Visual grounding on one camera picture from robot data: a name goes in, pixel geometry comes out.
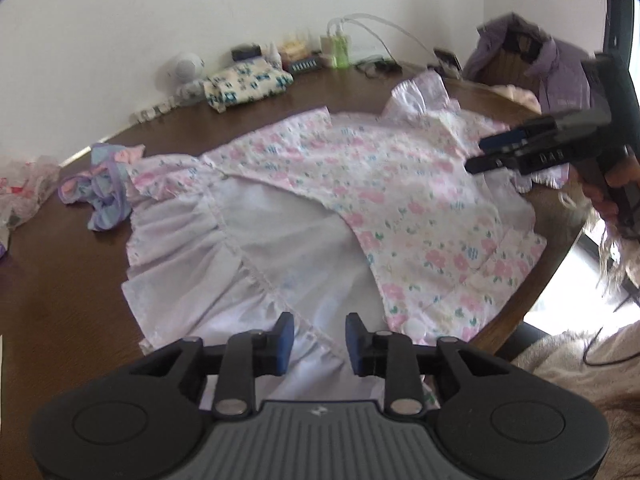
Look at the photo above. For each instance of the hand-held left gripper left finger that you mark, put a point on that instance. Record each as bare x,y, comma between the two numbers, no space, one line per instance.
286,345

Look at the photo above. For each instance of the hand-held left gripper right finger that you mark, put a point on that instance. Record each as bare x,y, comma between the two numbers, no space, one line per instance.
352,345

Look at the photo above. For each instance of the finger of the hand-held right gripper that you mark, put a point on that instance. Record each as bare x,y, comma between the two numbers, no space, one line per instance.
500,141
495,162

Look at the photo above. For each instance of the pink floral dress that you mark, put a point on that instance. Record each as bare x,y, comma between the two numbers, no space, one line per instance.
400,200

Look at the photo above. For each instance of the person's right forearm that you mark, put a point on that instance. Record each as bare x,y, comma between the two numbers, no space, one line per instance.
615,260

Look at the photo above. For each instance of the person's right hand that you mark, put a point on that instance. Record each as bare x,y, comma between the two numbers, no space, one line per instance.
595,200

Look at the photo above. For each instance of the pale pink cloth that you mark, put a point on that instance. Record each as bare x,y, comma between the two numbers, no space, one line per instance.
515,94

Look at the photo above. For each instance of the purple jacket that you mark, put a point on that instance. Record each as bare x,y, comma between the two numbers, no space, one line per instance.
555,80

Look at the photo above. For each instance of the wooden chair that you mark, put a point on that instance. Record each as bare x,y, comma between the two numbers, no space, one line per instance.
505,67

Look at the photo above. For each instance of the smartphone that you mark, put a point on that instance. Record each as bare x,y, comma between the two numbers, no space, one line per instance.
447,60

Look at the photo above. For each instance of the green liquid bottle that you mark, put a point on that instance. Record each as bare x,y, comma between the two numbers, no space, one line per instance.
341,55

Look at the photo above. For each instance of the white charger adapter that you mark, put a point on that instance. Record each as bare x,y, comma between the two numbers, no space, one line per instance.
327,47

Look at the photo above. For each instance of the person's beige fuzzy sweater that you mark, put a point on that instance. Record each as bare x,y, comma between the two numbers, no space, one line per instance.
575,355

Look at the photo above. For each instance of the black labelled box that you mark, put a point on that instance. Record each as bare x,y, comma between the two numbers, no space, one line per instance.
305,65

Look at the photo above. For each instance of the yellow snack packets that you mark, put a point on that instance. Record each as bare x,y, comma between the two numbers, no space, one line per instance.
294,49

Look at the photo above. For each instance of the pastel purple blue garment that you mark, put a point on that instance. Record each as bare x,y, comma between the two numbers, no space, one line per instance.
107,195

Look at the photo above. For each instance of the folded white dark-flower cloth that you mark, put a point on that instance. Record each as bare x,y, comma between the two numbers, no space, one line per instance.
245,85

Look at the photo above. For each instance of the small black box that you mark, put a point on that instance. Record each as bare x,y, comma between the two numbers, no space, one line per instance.
245,52

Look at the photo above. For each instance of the white round speaker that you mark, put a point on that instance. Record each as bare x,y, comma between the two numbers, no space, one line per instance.
182,67

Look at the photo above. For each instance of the clear plastic bag red print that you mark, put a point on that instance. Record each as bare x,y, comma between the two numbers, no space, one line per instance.
25,190

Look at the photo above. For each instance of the dark window frame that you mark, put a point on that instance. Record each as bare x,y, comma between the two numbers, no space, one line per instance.
620,20

